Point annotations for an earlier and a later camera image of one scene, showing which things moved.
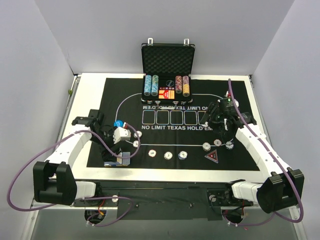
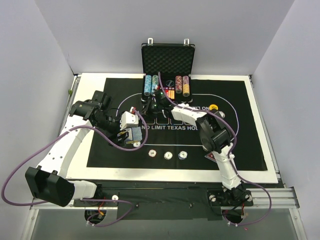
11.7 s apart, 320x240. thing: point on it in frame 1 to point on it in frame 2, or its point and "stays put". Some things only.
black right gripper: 213,113 to 152,105
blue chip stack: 182,155 stays put
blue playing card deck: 121,162 to 137,135
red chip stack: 152,153 stays put
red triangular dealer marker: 212,156 stays put
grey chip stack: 168,155 stays put
